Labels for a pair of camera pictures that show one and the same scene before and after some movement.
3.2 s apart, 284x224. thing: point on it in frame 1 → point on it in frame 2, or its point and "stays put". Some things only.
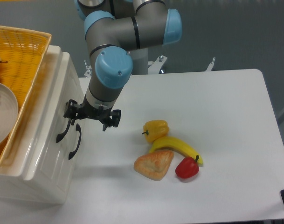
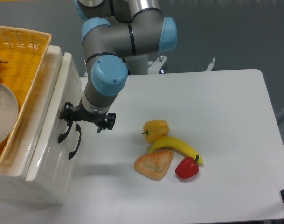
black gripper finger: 114,120 → 110,119
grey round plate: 5,115 stays put
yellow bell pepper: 155,129 stays put
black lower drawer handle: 78,128 stays put
